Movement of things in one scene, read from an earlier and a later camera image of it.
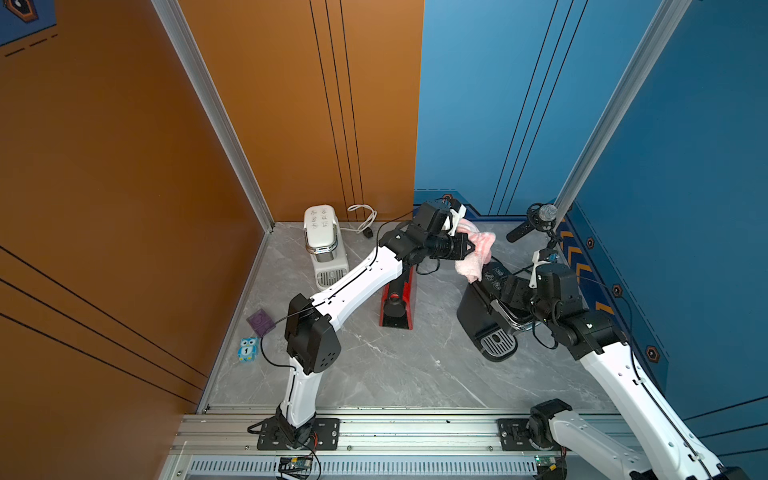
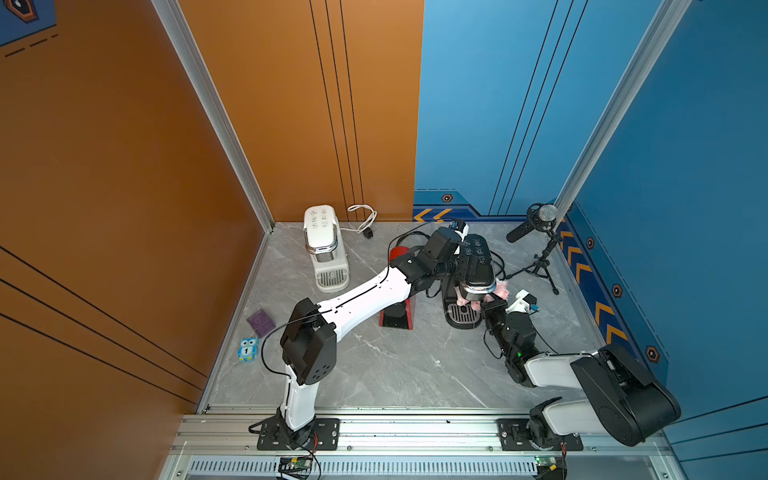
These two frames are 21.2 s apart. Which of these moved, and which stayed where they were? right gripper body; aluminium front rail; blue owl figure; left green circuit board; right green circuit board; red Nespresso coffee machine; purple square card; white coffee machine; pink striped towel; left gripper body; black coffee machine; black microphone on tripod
Moved: right gripper body; black coffee machine; left gripper body; pink striped towel
Stayed: purple square card; white coffee machine; right green circuit board; left green circuit board; red Nespresso coffee machine; black microphone on tripod; aluminium front rail; blue owl figure
